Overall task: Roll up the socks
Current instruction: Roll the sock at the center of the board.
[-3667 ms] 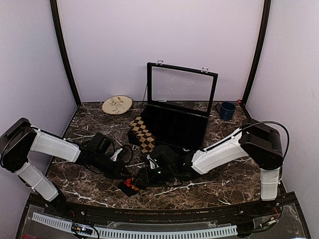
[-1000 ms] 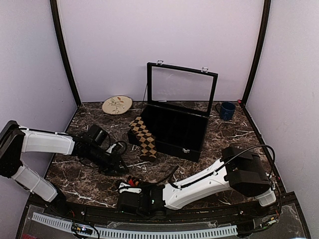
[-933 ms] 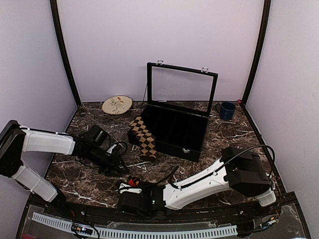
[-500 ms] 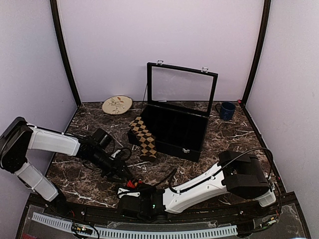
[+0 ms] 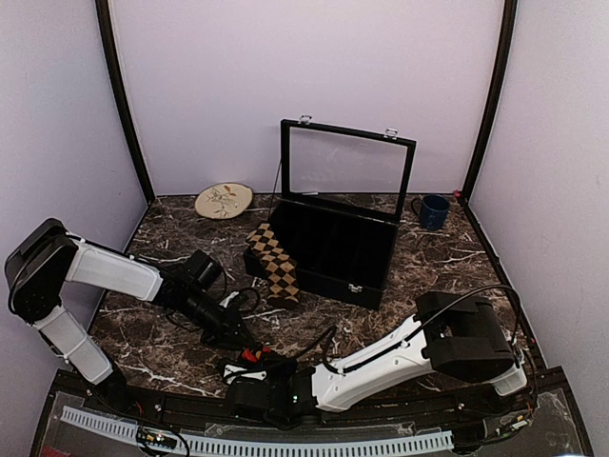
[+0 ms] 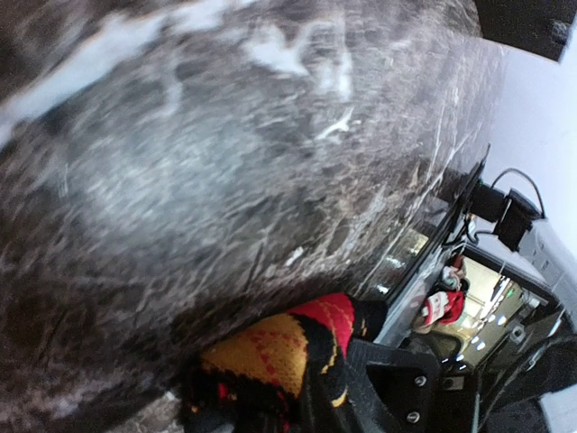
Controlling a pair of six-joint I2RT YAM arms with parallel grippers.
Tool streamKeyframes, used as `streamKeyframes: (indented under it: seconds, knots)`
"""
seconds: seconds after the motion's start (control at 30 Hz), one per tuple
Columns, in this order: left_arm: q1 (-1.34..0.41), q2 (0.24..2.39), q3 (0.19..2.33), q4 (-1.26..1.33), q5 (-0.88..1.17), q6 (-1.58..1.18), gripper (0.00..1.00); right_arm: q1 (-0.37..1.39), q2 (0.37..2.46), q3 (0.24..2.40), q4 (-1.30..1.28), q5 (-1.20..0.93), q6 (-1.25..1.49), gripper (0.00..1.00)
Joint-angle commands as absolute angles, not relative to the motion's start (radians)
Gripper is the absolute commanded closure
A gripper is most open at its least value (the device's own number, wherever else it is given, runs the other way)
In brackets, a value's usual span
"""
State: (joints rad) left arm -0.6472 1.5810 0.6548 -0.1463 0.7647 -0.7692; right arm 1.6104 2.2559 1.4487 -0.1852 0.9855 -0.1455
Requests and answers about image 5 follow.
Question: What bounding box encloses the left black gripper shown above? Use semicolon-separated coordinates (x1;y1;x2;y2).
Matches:
180;288;256;351

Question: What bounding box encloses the red yellow black argyle sock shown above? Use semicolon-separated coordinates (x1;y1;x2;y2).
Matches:
240;347;272;364

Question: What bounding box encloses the brown tan argyle sock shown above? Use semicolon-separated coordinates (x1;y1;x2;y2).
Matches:
246;222;300;309

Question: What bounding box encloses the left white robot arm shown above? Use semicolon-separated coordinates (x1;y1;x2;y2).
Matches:
4;218;255;415

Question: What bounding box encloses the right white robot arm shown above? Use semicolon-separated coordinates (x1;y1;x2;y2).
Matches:
221;287;527;429

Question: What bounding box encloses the floral ceramic plate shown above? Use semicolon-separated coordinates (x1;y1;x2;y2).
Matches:
194;183;253;220

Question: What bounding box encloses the small circuit board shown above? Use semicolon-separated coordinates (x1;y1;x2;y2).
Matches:
135;427;178;449

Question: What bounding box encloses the black display box with lid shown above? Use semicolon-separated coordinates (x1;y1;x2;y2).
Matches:
268;115;417;309

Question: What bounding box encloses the dark blue mug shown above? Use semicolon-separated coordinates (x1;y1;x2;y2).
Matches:
410;194;450;231

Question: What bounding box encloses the grey slotted cable duct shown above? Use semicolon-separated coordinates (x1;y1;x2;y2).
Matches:
60;405;454;457

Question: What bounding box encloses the black front rail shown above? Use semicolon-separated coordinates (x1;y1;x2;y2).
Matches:
47;366;572;434

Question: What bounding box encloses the left black frame post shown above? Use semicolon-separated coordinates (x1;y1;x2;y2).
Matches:
94;0;156;205

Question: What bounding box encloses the black frame post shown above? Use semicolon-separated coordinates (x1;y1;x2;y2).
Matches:
94;0;156;205
461;0;518;201

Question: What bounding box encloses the right black frame post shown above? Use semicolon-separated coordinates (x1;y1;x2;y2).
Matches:
461;0;518;201

